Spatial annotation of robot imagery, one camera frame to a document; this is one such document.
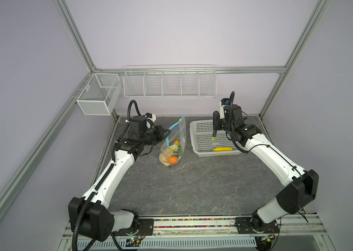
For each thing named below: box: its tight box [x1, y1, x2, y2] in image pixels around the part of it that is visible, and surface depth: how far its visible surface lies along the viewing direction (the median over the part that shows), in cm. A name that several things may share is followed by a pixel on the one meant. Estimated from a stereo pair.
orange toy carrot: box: [168, 155, 179, 165], surface depth 90 cm
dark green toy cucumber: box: [212, 129, 218, 142], surface depth 85 cm
